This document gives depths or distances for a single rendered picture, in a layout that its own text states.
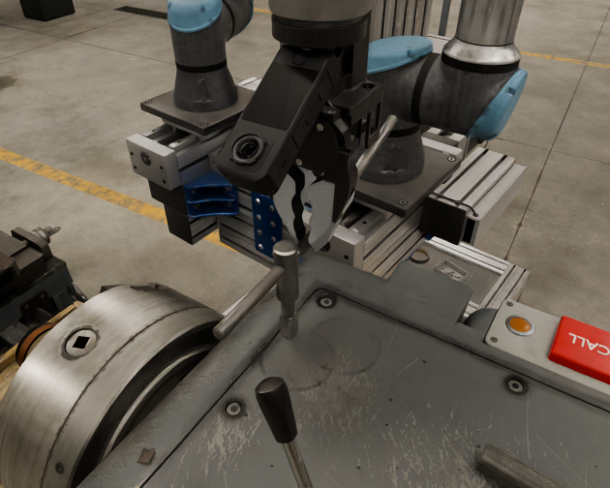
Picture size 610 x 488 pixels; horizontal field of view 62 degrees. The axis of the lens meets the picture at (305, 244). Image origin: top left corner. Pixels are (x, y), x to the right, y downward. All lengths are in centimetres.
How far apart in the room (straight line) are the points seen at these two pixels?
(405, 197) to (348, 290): 37
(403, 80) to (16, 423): 70
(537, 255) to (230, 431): 247
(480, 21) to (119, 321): 62
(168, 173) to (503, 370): 85
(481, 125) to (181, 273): 193
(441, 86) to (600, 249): 226
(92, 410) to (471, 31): 69
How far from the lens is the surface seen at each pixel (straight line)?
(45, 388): 60
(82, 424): 57
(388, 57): 87
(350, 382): 50
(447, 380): 52
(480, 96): 84
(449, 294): 60
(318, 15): 38
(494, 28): 83
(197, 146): 121
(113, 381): 56
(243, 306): 43
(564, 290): 267
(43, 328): 81
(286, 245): 46
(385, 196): 91
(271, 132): 36
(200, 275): 251
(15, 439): 63
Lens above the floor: 166
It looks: 39 degrees down
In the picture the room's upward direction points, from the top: straight up
